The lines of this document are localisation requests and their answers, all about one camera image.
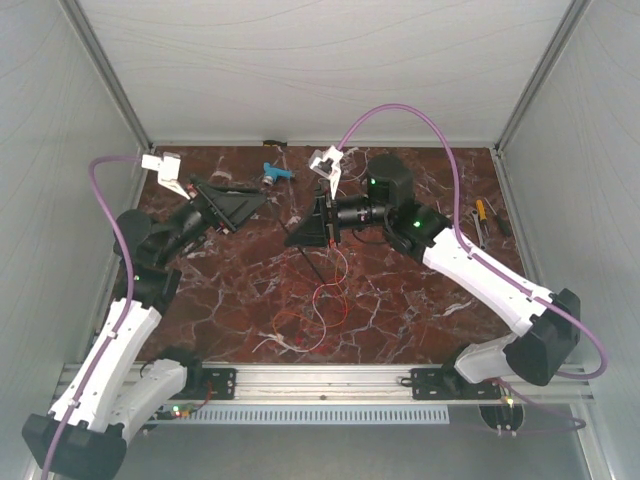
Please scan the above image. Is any aluminium front rail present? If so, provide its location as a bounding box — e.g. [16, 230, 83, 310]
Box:
[54, 363, 595, 401]

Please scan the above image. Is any black yellow edge clip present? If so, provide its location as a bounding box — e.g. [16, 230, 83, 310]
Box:
[262, 139, 288, 148]

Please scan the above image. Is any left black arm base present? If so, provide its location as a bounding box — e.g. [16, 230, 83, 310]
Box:
[171, 367, 237, 402]

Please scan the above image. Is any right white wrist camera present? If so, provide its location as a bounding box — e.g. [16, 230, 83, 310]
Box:
[308, 146, 344, 199]

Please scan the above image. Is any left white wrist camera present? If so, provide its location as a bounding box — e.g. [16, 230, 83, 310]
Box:
[141, 153, 191, 200]

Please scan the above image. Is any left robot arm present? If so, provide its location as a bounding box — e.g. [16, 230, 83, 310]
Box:
[22, 177, 267, 479]

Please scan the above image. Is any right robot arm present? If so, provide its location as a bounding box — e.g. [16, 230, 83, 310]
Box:
[285, 150, 580, 398]

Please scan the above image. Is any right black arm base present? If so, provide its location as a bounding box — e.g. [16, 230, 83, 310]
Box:
[401, 367, 502, 401]

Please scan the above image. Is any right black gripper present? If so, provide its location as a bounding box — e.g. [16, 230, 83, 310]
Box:
[281, 181, 389, 250]

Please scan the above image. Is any blue connector plug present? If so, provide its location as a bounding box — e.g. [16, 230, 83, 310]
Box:
[262, 162, 295, 186]

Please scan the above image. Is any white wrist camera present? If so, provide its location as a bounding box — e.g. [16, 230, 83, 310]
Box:
[308, 146, 344, 199]
[141, 153, 191, 200]

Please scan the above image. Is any silver wrench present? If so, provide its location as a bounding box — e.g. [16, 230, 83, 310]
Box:
[472, 209, 487, 250]

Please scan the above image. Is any red wire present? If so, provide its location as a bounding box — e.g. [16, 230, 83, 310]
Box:
[274, 239, 351, 351]

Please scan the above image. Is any yellow handled screwdriver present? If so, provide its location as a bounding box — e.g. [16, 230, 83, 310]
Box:
[476, 199, 487, 221]

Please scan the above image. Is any slotted grey cable duct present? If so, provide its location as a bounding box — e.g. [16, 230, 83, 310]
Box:
[149, 405, 450, 426]

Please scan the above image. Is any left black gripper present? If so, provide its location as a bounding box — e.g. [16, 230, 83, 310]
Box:
[158, 174, 271, 265]

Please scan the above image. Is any black handled screwdriver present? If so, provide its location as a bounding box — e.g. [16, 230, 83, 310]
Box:
[494, 214, 512, 237]

